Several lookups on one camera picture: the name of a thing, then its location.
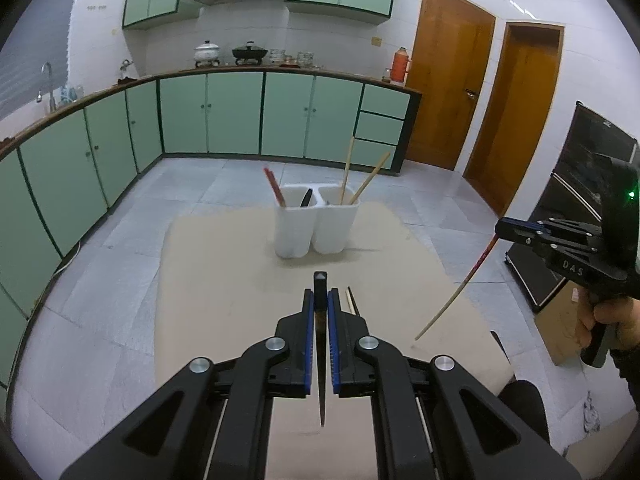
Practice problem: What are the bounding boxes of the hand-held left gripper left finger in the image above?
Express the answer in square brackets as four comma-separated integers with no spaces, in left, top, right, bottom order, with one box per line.
[60,287,316,480]

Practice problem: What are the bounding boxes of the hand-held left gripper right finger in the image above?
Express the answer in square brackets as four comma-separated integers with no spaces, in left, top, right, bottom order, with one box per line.
[327,287,583,480]

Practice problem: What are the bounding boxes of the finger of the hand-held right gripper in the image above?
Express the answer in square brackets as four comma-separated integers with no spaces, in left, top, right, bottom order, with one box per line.
[495,218,593,257]
[537,216,603,238]

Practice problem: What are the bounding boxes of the wooden chopstick with red end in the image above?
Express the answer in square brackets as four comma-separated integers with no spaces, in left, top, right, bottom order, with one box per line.
[414,232,501,343]

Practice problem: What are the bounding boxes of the white two-compartment utensil holder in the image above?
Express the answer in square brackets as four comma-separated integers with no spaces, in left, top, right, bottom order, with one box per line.
[272,183,361,259]

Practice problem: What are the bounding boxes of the red patterned chopstick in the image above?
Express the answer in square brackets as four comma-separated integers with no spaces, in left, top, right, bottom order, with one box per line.
[268,169,288,208]
[263,170,284,209]

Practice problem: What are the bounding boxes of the light wooden chopstick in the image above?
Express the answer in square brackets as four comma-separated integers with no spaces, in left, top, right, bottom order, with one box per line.
[341,136,356,206]
[355,152,391,206]

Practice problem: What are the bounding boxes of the person's right hand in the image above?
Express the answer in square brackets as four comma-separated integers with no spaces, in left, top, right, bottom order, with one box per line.
[575,296,640,350]

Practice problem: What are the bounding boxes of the black equipment case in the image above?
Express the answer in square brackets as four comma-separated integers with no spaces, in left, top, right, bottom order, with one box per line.
[505,101,640,313]

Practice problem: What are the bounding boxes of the beige tablecloth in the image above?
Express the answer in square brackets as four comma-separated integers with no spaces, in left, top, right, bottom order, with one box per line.
[155,200,516,480]

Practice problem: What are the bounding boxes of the plain wooden door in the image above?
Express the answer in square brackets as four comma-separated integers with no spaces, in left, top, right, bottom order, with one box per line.
[462,21,566,218]

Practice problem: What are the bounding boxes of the grey crumpled cloth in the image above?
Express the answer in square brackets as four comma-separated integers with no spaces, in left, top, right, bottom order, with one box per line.
[582,392,601,433]

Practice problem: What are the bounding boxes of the person's black-trousered leg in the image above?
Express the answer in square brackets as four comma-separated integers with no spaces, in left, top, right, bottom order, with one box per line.
[499,380,551,447]

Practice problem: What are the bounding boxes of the orange thermos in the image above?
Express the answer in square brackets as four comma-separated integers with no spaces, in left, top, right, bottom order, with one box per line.
[391,46,412,85]

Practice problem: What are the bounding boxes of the green base cabinets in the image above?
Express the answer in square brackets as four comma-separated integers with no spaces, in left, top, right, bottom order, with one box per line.
[0,71,423,391]

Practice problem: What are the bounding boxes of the black wok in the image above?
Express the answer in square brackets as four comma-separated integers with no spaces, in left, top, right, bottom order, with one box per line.
[231,41,268,66]

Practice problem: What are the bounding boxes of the white cooking pot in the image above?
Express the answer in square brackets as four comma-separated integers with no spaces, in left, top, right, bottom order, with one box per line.
[194,40,222,68]

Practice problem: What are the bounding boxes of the clear bottles by faucet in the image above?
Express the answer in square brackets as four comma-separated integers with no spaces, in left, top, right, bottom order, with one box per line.
[57,84,85,106]

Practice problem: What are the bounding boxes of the metal faucet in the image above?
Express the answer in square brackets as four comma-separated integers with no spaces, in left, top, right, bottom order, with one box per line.
[36,61,57,113]

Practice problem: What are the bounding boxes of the grey window blind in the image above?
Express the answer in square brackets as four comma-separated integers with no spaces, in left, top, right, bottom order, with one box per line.
[0,0,81,122]

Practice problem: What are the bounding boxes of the wooden door with handle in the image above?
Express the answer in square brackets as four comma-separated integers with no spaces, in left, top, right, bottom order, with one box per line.
[404,0,497,171]

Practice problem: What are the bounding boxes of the white floor cable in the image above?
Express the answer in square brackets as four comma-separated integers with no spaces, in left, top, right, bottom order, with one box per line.
[47,240,82,281]

